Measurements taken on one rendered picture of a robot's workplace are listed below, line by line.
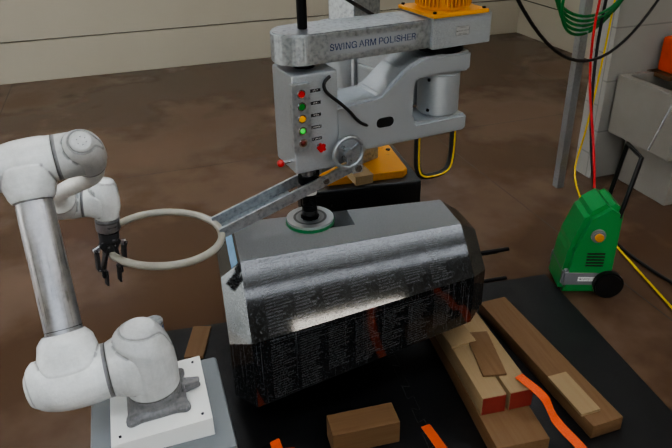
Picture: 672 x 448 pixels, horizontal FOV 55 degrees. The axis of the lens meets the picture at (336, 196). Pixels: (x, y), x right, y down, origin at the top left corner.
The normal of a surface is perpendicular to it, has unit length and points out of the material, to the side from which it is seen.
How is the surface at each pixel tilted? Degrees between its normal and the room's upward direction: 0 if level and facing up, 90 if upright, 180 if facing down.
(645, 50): 90
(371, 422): 0
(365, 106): 90
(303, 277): 45
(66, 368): 56
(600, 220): 90
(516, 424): 0
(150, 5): 90
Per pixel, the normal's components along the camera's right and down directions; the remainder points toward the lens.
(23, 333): -0.02, -0.89
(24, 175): 0.33, -0.01
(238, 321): -0.55, -0.15
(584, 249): -0.04, 0.45
